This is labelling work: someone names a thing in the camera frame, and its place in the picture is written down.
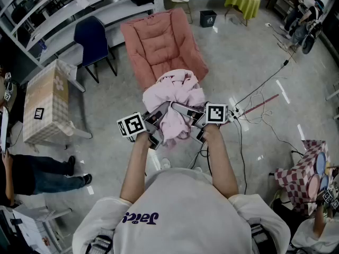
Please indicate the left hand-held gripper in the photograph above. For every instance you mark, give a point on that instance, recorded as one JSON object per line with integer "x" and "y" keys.
{"x": 132, "y": 124}

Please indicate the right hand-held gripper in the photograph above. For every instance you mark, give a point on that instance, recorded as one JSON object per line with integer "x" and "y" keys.
{"x": 216, "y": 113}

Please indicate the pink garment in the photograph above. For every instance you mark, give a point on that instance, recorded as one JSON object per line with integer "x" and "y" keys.
{"x": 180, "y": 89}

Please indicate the pink cushioned lounge chair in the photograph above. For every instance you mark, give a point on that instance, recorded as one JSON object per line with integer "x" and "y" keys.
{"x": 159, "y": 44}

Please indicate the person's left forearm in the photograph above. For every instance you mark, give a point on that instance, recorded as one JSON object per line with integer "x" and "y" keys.
{"x": 135, "y": 168}

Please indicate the person's right forearm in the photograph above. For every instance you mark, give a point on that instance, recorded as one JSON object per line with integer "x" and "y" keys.
{"x": 219, "y": 163}

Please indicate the white power strip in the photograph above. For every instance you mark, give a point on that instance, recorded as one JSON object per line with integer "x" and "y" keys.
{"x": 234, "y": 114}

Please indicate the person's white shoe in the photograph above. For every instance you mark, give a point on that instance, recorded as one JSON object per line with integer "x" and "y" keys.
{"x": 165, "y": 163}

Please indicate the dark trash bin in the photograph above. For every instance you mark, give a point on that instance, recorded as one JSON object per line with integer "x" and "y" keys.
{"x": 208, "y": 18}

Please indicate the blue chair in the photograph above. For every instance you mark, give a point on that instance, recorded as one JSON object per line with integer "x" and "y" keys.
{"x": 91, "y": 41}

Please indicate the person's white t-shirt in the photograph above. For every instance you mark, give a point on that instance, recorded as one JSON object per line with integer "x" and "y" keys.
{"x": 180, "y": 208}

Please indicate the white shelving unit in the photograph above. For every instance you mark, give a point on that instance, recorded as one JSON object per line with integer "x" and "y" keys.
{"x": 116, "y": 12}

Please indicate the green tablecloth table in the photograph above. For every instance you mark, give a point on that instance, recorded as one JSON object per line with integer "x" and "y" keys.
{"x": 242, "y": 0}

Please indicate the black white square tag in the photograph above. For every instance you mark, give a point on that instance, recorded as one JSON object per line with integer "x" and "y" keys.
{"x": 39, "y": 113}

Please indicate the red checkered cloth box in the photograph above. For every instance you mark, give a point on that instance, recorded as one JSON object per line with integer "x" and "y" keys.
{"x": 294, "y": 179}

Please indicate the pink plate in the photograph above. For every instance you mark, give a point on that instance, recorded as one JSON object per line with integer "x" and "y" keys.
{"x": 314, "y": 186}

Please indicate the small blue plate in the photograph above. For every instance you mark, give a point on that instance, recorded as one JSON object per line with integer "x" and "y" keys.
{"x": 324, "y": 182}

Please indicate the white table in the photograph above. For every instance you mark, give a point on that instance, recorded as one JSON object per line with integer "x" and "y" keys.
{"x": 29, "y": 229}

